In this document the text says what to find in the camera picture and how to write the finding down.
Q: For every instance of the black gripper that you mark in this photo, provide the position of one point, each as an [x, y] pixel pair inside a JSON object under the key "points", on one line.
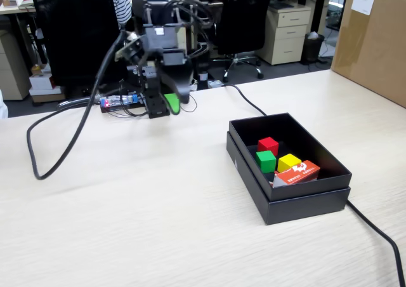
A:
{"points": [[161, 42]]}

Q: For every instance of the red wooden cube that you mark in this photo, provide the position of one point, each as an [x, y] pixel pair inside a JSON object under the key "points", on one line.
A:
{"points": [[268, 145]]}

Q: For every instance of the green wooden cube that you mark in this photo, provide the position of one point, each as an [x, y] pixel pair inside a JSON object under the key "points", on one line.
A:
{"points": [[265, 161]]}

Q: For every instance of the yellow wooden cube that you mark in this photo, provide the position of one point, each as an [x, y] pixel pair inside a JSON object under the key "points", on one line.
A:
{"points": [[287, 162]]}

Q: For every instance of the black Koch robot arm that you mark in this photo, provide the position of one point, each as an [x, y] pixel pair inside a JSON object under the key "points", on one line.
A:
{"points": [[155, 99]]}

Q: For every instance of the black cardboard box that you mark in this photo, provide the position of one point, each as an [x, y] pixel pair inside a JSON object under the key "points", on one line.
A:
{"points": [[320, 169]]}

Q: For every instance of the black box lid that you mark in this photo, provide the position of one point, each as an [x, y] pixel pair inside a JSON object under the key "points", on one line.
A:
{"points": [[298, 209]]}

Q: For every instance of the large brown cardboard box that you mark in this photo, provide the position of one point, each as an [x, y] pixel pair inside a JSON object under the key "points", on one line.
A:
{"points": [[371, 42]]}

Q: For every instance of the black pole white bands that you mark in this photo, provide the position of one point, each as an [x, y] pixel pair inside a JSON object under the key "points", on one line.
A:
{"points": [[203, 68]]}

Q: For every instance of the circuit board red LED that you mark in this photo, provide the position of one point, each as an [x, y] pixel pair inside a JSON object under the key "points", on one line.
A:
{"points": [[119, 102]]}

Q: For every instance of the black mesh office chair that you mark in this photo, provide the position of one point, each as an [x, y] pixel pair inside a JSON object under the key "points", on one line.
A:
{"points": [[244, 17]]}

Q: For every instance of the person in striped shirt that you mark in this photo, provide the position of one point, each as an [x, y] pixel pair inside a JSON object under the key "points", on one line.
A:
{"points": [[122, 4]]}

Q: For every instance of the black high-back office chair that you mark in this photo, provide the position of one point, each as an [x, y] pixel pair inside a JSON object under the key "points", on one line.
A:
{"points": [[79, 30]]}

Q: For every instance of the stacked white boxes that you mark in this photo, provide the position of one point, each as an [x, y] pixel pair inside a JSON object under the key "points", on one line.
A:
{"points": [[42, 85]]}

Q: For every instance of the black trash bin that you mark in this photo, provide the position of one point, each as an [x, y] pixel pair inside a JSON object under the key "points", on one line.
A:
{"points": [[312, 47]]}

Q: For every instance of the orange paper carton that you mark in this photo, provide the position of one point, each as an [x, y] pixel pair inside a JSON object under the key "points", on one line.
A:
{"points": [[298, 174]]}

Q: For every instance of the beige low cabinet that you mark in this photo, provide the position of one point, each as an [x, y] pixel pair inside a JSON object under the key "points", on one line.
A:
{"points": [[12, 68]]}

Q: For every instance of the white garment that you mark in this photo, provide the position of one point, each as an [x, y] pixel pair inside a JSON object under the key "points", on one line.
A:
{"points": [[2, 104]]}

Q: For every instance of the beige office desk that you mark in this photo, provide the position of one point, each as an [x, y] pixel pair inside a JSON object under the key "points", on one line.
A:
{"points": [[12, 10]]}

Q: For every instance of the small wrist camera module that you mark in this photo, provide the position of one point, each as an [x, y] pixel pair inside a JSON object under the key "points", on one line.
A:
{"points": [[130, 47]]}

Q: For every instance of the beige drawer pedestal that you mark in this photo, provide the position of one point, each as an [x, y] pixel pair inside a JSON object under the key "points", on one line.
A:
{"points": [[287, 36]]}

